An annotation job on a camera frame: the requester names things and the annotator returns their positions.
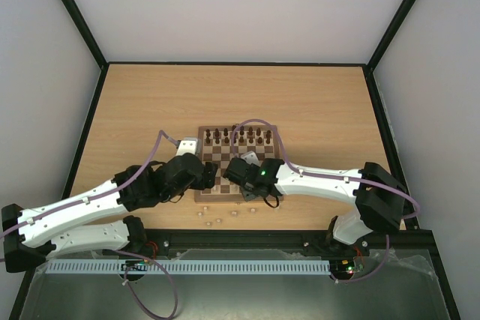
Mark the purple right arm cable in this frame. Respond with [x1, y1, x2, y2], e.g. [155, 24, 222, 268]
[230, 118, 420, 284]

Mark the black frame post left rear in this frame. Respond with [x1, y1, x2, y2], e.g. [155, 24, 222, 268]
[61, 0, 108, 69]

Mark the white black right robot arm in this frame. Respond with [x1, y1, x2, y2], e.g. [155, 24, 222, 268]
[223, 157, 405, 254]

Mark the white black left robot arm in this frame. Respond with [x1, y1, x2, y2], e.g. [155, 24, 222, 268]
[1, 154, 218, 273]

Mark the black frame post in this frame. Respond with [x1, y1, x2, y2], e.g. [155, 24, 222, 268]
[367, 0, 416, 71]
[61, 0, 108, 69]

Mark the wooden chess board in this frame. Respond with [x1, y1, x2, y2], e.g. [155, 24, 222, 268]
[194, 124, 284, 205]

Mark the black frame post right rear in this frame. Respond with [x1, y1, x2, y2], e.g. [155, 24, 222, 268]
[367, 0, 416, 71]

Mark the light blue cable duct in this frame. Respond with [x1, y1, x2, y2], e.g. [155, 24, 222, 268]
[45, 259, 331, 276]

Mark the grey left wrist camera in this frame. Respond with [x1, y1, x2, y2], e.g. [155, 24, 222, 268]
[175, 137, 202, 156]

